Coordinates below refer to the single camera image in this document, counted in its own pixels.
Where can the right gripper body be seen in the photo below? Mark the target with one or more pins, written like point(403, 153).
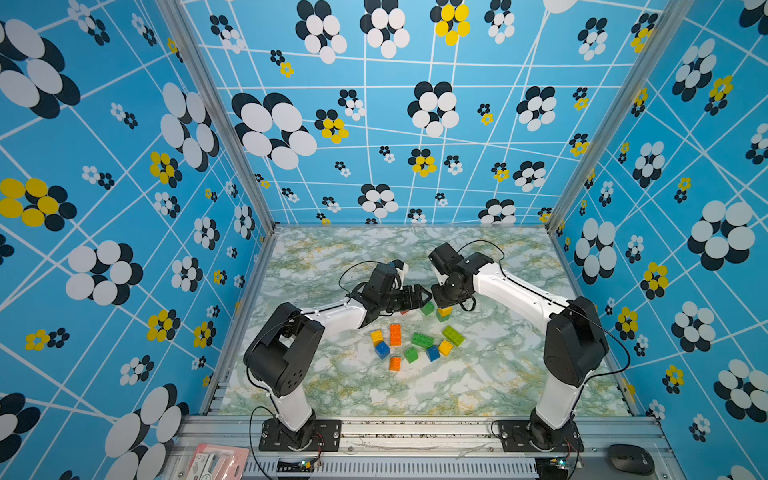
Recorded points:
point(444, 295)

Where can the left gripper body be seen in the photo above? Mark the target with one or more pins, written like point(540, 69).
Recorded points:
point(402, 299)

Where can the lime long lego brick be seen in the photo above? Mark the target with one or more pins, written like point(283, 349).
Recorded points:
point(453, 336)

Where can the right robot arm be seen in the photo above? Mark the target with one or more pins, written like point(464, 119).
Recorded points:
point(575, 343)

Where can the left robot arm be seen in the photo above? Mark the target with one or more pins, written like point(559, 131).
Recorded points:
point(280, 356)

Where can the green square lego brick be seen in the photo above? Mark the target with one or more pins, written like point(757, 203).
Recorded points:
point(428, 309)

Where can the orange long lego brick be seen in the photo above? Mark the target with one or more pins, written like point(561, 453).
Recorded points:
point(395, 335)

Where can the green long lego brick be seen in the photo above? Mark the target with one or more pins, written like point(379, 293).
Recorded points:
point(422, 340)

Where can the yellow lego brick left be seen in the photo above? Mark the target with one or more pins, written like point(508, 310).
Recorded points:
point(377, 337)

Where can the small green lego brick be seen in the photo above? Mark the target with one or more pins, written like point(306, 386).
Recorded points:
point(411, 354)

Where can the blue lego brick left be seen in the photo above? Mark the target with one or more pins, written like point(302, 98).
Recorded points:
point(382, 350)

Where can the small blue lego brick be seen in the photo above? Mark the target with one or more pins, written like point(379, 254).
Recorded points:
point(433, 353)

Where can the yellow lego brick centre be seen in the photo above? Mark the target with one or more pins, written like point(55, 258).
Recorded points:
point(445, 348)

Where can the black computer mouse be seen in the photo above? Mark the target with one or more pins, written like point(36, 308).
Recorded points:
point(631, 459)

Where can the pink packaged item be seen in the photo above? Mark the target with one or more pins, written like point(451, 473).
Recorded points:
point(216, 462)

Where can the aluminium front rail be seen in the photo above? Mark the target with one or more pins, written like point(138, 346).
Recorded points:
point(427, 448)

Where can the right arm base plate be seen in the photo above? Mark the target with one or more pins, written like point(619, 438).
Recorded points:
point(522, 436)

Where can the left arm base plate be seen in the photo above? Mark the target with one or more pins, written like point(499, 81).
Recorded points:
point(324, 435)

